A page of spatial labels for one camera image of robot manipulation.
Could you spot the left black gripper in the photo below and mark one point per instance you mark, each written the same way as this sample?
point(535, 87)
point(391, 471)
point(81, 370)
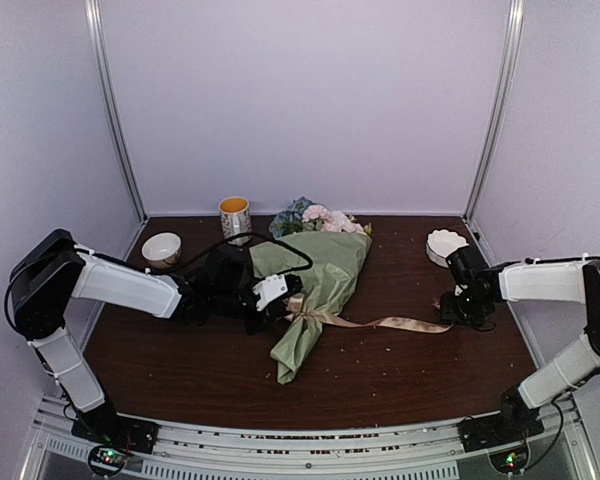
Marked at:
point(273, 309)

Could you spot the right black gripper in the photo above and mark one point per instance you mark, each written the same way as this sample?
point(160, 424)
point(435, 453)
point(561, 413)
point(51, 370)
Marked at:
point(448, 313)

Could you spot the beige ribbon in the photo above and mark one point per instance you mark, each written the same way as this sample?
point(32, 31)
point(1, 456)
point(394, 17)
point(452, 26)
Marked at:
point(380, 322)

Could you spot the green and peach wrapping paper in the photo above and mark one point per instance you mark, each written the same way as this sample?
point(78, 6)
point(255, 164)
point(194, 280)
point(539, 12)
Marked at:
point(328, 265)

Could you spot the blue hydrangea stem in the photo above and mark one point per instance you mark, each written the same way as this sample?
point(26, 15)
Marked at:
point(290, 220)

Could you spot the pink rose stem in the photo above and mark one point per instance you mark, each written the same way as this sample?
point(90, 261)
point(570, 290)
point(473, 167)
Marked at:
point(315, 217)

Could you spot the white rose stem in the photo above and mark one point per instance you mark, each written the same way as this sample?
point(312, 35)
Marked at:
point(339, 222)

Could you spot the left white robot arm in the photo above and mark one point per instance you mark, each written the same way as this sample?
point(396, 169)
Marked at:
point(58, 270)

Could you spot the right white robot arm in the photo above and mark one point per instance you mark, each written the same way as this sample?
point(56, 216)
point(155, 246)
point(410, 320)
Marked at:
point(563, 292)

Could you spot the white scalloped bowl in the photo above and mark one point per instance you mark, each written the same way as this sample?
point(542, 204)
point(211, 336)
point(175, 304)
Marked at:
point(442, 243)

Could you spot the patterned mug yellow inside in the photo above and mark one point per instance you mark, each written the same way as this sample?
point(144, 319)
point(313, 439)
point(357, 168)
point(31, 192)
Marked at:
point(235, 220)

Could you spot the small white round bowl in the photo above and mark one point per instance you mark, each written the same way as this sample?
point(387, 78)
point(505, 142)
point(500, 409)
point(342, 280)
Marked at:
point(162, 251)

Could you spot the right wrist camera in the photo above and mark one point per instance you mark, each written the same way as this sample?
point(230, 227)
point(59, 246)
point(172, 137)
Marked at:
point(465, 263)

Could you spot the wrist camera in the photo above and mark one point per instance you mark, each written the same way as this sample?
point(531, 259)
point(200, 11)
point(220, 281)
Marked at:
point(274, 287)
point(465, 263)

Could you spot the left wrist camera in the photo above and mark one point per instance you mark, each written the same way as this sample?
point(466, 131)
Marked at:
point(274, 287)

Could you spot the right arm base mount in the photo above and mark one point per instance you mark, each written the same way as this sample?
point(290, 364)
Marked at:
point(507, 445)

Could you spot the front aluminium rail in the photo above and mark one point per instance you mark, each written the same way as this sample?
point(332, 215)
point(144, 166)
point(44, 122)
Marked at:
point(431, 450)

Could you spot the right aluminium frame post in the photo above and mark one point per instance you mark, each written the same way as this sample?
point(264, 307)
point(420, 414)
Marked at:
point(509, 58)

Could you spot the aluminium frame post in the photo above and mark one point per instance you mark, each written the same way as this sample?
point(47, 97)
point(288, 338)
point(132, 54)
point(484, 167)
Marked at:
point(509, 58)
point(97, 36)

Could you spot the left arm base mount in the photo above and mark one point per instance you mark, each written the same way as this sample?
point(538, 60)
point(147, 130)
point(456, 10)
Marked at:
point(112, 451)

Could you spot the left aluminium frame post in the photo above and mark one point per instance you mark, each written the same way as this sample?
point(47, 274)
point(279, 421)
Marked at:
point(97, 36)

